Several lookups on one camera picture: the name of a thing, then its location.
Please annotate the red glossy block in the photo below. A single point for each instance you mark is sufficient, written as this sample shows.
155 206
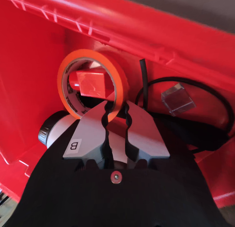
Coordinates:
91 83

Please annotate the clear acrylic cube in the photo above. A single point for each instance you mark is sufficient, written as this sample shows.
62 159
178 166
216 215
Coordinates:
178 100

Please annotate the white cylinder with black cap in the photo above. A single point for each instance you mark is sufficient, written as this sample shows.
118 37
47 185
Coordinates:
58 127

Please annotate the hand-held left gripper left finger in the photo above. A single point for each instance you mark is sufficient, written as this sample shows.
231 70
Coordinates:
88 131

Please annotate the orange tape roll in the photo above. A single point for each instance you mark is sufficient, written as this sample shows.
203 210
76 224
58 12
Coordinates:
113 65

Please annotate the black rubber tube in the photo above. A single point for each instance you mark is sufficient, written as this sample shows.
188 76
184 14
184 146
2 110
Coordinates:
143 80

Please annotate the red plastic bin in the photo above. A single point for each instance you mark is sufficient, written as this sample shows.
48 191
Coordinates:
27 65

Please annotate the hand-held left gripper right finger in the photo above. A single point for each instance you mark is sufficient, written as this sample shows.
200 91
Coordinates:
145 133

